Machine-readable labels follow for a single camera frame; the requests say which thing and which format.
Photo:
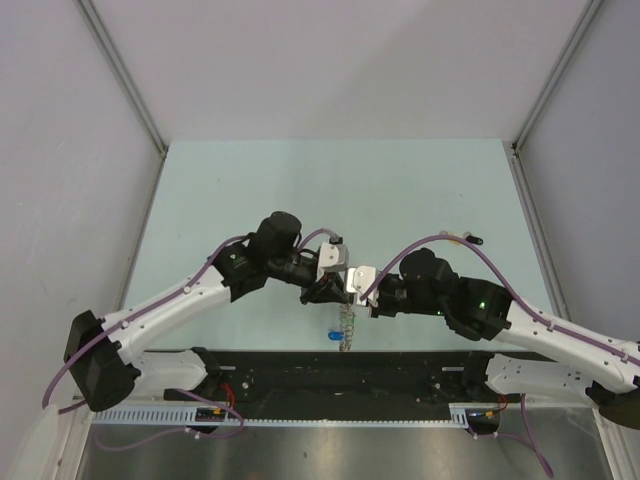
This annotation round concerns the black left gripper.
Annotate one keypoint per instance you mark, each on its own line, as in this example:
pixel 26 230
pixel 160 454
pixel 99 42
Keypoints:
pixel 329 289

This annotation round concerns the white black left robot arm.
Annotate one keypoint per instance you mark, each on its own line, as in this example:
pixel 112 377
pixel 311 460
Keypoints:
pixel 107 356

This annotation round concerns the left aluminium frame post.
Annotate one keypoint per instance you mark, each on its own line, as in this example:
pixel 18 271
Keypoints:
pixel 113 58

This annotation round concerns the aluminium frame post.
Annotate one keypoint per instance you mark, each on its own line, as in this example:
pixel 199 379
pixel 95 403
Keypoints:
pixel 113 58
pixel 570 49

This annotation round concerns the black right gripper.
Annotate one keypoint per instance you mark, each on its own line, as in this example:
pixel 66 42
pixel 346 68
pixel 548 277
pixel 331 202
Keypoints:
pixel 380 309

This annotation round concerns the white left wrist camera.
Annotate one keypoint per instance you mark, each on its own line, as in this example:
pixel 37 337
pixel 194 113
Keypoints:
pixel 333 257

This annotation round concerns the right aluminium frame post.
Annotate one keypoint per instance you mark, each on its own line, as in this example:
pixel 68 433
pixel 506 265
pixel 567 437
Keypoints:
pixel 570 49

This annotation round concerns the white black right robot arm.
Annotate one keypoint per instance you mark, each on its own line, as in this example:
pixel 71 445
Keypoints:
pixel 600 370

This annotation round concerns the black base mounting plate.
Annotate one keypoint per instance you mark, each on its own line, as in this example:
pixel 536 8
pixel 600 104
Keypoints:
pixel 435 377

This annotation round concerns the white slotted cable duct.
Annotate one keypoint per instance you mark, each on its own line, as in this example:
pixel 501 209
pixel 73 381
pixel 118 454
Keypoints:
pixel 192 415

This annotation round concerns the metal band with key rings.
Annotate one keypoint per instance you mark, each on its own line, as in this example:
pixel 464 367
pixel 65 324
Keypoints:
pixel 346 327

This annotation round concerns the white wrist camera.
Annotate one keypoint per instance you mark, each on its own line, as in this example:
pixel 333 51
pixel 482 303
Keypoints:
pixel 333 257
pixel 358 280

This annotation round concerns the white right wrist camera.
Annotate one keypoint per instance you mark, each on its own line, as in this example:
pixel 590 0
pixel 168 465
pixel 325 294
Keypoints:
pixel 358 280

